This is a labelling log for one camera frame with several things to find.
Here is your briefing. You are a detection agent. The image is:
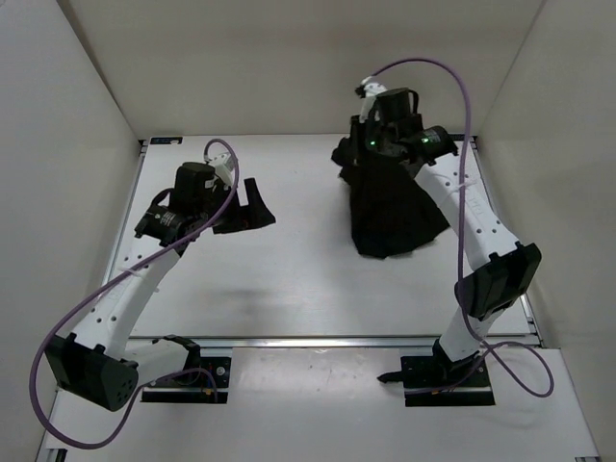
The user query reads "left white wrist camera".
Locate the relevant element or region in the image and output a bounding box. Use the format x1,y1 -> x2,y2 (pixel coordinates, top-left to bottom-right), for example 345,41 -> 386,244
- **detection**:
203,152 -> 235,184

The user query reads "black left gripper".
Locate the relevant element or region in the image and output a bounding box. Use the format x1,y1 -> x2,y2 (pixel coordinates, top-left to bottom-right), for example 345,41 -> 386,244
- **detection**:
202,171 -> 277,229

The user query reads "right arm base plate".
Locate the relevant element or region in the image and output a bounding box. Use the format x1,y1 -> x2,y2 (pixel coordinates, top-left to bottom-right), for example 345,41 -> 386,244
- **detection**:
377,355 -> 496,408

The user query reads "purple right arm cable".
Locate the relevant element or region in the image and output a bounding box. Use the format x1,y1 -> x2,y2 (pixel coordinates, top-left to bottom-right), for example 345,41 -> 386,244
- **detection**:
371,58 -> 553,398

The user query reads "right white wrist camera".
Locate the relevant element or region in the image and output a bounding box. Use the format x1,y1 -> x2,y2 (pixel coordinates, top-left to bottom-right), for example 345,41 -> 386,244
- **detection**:
354,76 -> 387,123

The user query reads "left blue table label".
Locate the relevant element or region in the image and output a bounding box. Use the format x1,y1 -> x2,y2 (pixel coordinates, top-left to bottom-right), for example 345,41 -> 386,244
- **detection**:
149,137 -> 183,145

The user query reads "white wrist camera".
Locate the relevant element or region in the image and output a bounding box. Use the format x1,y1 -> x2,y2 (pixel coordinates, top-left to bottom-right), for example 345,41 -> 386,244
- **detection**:
203,152 -> 235,184
354,76 -> 387,123

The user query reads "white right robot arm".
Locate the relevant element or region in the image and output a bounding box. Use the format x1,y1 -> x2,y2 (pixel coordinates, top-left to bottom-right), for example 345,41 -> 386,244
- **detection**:
353,82 -> 542,386

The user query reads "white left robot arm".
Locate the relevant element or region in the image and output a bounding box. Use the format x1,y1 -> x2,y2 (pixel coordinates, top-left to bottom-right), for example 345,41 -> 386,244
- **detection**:
44,162 -> 275,412

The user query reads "aluminium table rail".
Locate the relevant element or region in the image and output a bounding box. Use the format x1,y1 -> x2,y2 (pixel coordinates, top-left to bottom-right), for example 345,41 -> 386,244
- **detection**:
129,335 -> 444,349

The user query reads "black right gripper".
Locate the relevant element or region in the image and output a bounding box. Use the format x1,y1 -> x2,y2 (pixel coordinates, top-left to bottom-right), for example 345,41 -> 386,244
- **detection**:
346,115 -> 397,168

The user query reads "black pleated skirt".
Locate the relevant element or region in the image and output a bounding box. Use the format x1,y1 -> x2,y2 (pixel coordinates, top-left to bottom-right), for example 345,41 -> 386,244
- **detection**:
331,138 -> 449,260

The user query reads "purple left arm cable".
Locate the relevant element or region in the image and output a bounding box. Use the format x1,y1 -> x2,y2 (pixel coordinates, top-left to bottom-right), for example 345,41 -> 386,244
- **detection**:
29,139 -> 240,445

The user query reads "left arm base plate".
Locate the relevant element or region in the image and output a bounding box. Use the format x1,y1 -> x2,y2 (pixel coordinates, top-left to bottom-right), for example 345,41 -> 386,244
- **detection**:
141,348 -> 232,404

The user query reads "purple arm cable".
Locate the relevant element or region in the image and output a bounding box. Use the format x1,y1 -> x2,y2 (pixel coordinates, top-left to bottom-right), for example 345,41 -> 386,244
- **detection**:
29,139 -> 240,445
371,58 -> 553,398

